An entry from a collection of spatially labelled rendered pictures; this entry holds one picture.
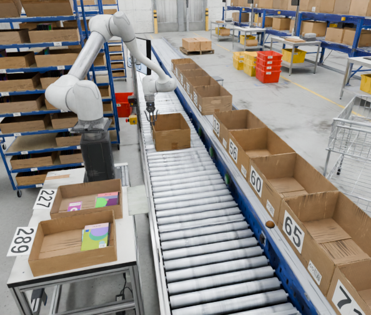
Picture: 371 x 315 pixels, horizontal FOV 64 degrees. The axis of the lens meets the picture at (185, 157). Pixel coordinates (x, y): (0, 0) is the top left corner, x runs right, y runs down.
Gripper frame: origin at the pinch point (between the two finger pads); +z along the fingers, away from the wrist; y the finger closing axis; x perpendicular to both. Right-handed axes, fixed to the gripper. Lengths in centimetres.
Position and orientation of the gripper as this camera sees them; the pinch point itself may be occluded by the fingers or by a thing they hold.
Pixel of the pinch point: (152, 125)
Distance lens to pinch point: 257.8
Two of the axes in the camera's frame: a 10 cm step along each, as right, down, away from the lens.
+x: 1.6, 1.3, -9.8
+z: 0.9, 9.9, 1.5
